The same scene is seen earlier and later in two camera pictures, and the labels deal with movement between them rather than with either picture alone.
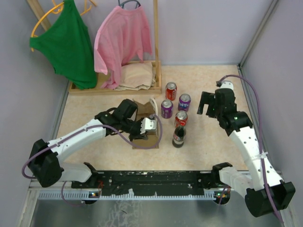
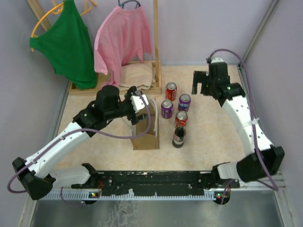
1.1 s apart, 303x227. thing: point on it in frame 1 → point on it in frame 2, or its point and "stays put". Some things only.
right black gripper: [207, 98] → [200, 76]
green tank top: [66, 45] stays put
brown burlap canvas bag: [146, 110] stays put
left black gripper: [138, 135] → [132, 116]
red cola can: [171, 88] stays put
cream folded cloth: [137, 76] stays put
